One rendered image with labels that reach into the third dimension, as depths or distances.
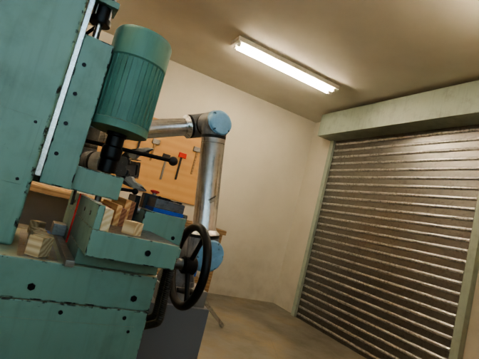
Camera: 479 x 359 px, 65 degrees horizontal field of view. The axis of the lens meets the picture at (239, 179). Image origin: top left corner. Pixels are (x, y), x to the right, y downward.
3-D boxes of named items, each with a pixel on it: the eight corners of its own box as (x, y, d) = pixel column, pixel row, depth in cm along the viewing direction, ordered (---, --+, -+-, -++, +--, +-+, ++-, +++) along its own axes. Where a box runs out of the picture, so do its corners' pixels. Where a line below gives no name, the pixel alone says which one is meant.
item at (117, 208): (117, 226, 101) (122, 206, 101) (112, 225, 100) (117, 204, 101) (102, 216, 120) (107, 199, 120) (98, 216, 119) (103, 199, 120)
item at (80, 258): (156, 276, 99) (160, 261, 100) (73, 263, 89) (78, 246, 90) (122, 247, 134) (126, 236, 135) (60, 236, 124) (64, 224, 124)
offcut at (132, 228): (140, 236, 91) (144, 224, 91) (132, 236, 87) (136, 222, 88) (128, 233, 92) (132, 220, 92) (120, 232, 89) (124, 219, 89)
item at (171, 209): (182, 218, 117) (187, 201, 117) (149, 210, 111) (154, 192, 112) (169, 214, 128) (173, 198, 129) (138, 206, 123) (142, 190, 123)
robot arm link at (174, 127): (204, 115, 194) (63, 121, 156) (217, 112, 184) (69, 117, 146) (206, 137, 195) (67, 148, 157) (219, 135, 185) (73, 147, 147)
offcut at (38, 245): (48, 256, 90) (54, 237, 90) (37, 257, 86) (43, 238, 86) (35, 252, 90) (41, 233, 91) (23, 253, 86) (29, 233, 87)
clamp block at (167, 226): (179, 248, 115) (187, 219, 116) (137, 239, 109) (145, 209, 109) (165, 239, 128) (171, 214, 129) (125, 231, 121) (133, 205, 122)
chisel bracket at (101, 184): (116, 206, 110) (124, 178, 111) (65, 194, 103) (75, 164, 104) (111, 204, 116) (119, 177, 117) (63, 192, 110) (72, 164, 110)
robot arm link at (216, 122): (205, 265, 184) (220, 115, 186) (224, 273, 170) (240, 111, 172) (177, 266, 176) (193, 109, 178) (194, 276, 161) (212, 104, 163)
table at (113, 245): (208, 276, 95) (214, 253, 95) (84, 256, 80) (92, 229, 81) (144, 237, 147) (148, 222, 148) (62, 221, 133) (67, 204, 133)
